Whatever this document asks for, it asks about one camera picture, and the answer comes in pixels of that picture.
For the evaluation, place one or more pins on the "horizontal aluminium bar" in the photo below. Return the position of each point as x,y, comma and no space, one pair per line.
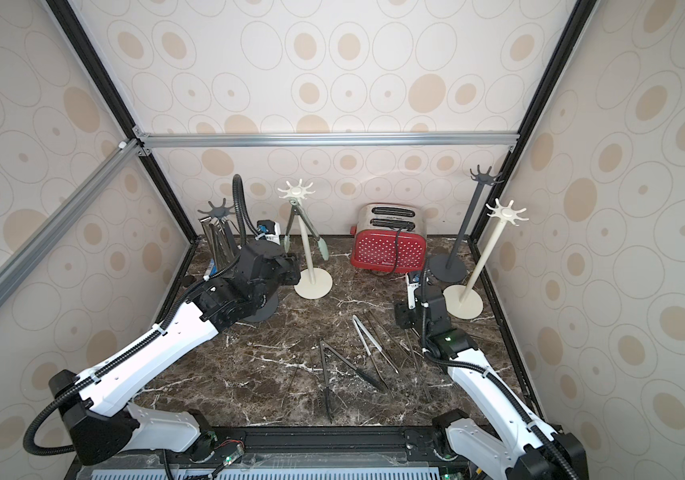
331,139

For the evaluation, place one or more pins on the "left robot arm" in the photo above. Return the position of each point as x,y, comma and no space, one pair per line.
93,415

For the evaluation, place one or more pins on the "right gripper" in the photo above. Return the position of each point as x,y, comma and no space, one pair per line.
407,315

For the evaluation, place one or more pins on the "dark grey utensil rack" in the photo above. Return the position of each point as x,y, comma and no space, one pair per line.
222,211

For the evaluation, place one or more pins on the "small steel tongs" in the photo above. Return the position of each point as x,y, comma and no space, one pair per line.
371,344

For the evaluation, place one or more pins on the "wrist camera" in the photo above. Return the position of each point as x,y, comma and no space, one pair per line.
413,281
268,230

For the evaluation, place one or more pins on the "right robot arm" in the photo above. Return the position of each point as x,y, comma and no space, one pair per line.
521,445

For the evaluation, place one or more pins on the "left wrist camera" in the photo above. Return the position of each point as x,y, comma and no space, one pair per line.
268,230

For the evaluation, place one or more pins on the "white utensil rack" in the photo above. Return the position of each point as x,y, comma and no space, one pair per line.
464,302
314,282

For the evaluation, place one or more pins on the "dark grey rack back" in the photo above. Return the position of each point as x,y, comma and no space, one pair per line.
450,268

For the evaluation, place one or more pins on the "diagonal aluminium bar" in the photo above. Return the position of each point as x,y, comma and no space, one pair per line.
32,252

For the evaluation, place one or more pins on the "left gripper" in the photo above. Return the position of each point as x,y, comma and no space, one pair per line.
292,264

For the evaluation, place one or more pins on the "red white toaster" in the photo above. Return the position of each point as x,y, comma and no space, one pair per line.
389,238

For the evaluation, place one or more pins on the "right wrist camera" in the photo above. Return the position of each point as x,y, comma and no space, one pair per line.
413,281

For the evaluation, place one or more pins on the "thin steel tongs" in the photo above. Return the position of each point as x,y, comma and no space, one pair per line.
230,240

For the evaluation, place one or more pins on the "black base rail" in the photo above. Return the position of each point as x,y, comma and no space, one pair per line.
296,453

